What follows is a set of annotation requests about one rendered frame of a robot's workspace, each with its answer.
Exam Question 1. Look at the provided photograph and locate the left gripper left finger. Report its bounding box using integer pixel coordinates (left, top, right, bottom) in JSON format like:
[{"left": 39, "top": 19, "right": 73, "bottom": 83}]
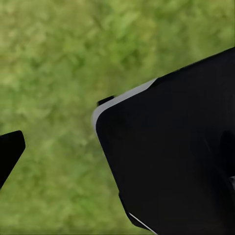
[{"left": 0, "top": 130, "right": 25, "bottom": 189}]

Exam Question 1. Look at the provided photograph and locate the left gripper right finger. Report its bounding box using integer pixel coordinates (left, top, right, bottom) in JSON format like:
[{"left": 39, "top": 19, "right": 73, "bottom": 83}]
[{"left": 219, "top": 130, "right": 235, "bottom": 170}]

